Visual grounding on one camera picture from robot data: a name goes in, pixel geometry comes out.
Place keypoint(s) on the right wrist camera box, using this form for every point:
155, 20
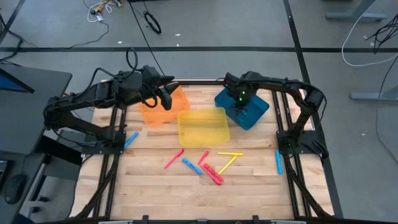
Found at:
231, 82

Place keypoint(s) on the blue highlighter marker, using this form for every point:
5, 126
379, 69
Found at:
132, 139
191, 166
279, 161

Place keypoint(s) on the grey desk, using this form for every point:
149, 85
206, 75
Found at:
37, 124

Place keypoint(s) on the grey desk leg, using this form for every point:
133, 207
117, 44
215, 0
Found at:
373, 96
354, 16

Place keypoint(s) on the computer monitor blue screen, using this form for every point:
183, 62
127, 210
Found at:
12, 84

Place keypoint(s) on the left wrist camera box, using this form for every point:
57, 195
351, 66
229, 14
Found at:
151, 73

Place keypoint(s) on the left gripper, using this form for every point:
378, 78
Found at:
155, 91

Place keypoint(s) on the yellow highlighter marker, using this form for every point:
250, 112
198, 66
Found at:
228, 165
230, 153

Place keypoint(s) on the orange translucent plastic bin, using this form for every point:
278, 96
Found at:
161, 116

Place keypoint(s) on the yellow translucent plastic bin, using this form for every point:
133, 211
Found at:
203, 127

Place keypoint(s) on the silver metal bracket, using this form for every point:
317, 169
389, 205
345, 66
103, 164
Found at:
115, 222
287, 222

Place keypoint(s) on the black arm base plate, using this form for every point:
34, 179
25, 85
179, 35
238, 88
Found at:
116, 149
281, 137

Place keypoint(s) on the black computer mouse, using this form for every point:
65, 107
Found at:
15, 188

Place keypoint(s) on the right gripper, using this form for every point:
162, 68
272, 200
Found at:
247, 88

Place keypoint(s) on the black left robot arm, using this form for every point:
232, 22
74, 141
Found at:
81, 99

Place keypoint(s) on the teal plastic bin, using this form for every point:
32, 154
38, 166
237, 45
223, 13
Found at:
255, 113

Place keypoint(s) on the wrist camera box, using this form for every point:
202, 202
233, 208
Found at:
231, 82
151, 73

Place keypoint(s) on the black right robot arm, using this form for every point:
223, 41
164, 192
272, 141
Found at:
306, 102

